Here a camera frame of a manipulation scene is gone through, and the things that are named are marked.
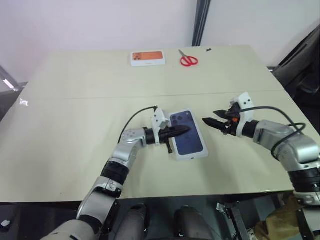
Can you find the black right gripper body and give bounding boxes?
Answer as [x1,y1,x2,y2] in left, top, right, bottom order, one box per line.
[221,103,242,137]

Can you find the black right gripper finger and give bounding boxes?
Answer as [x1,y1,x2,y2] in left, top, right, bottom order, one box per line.
[212,109,231,118]
[201,117,230,131]

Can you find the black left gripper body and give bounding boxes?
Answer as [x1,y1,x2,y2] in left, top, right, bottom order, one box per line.
[157,127,176,144]

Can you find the white phone box lid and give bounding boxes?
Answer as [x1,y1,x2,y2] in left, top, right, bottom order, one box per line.
[168,107,210,162]

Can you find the orange print phone box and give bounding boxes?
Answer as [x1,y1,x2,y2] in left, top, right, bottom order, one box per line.
[130,50,168,68]

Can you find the dark rounded shape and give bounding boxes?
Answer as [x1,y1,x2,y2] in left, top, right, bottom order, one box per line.
[173,205,215,240]
[117,202,149,240]

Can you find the black chair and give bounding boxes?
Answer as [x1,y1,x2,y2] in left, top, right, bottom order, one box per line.
[267,19,320,101]

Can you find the khaki trouser leg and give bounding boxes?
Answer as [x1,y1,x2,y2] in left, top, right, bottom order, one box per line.
[254,194,305,240]

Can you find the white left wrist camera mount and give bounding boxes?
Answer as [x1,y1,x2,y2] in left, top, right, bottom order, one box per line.
[150,107,171,146]

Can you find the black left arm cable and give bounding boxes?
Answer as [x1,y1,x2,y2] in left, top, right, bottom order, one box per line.
[119,105,160,141]

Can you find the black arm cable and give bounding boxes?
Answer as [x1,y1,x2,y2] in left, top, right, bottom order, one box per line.
[119,105,160,141]
[239,106,307,159]

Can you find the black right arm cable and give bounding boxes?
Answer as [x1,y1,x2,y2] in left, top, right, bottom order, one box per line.
[239,106,307,159]

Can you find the red handled scissors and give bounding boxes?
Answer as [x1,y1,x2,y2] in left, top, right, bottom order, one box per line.
[177,49,199,68]

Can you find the metal table leg bracket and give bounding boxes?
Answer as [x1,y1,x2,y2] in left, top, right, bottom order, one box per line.
[215,201,251,240]

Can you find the dark vertical post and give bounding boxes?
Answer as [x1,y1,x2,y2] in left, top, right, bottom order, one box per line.
[191,0,212,47]

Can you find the metal frame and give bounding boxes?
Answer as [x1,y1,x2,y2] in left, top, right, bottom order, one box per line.
[0,64,29,93]

